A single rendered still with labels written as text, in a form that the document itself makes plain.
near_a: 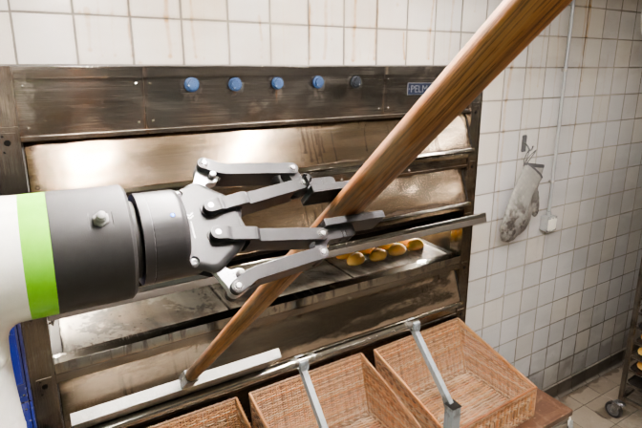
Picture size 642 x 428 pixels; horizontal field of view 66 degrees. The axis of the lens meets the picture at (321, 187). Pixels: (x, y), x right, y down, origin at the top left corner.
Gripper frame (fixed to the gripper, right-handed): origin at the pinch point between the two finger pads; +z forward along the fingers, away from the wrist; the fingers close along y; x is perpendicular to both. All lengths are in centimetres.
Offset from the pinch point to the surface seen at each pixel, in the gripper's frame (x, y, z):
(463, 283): -153, -12, 155
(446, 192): -120, -49, 138
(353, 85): -87, -87, 83
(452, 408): -113, 33, 88
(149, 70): -83, -90, 7
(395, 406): -152, 28, 90
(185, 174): -104, -64, 16
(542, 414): -145, 54, 157
